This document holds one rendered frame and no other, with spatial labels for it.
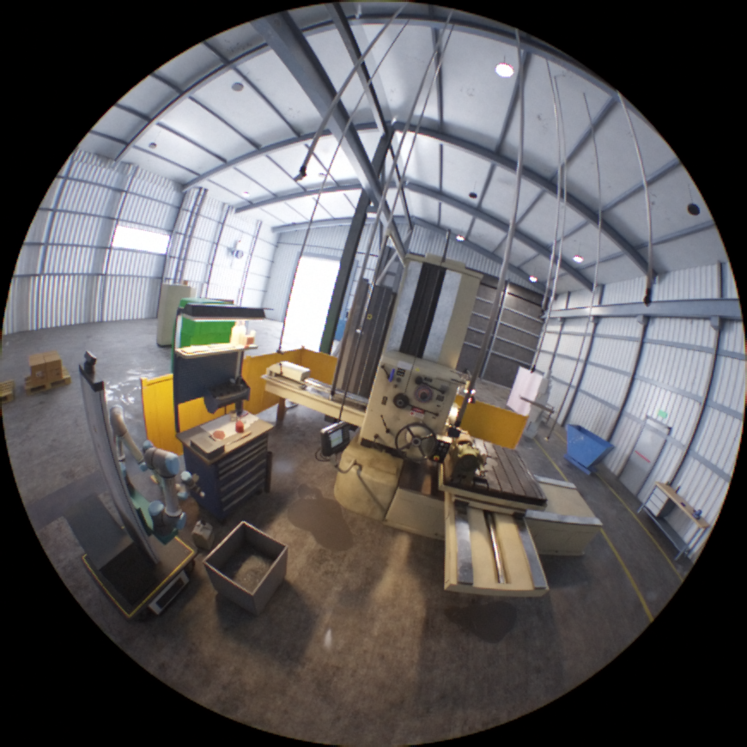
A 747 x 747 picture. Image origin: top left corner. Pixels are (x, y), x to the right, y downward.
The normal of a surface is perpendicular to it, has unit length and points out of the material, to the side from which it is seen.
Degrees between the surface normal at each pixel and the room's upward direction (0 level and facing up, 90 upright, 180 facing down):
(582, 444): 90
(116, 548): 0
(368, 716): 0
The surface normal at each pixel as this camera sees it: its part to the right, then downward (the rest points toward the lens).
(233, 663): 0.26, -0.94
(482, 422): -0.22, 0.18
